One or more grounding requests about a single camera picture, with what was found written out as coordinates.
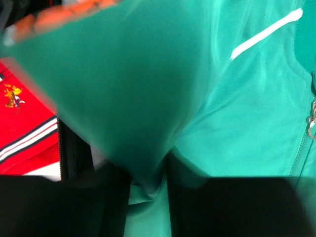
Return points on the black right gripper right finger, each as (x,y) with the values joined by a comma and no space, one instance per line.
(233,207)

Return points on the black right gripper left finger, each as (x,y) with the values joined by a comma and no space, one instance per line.
(94,205)

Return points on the green jacket with orange letter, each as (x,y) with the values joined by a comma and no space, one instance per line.
(227,86)

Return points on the red polo shirt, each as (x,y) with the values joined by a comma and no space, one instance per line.
(28,127)

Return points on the black open suitcase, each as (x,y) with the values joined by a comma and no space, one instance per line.
(75,157)

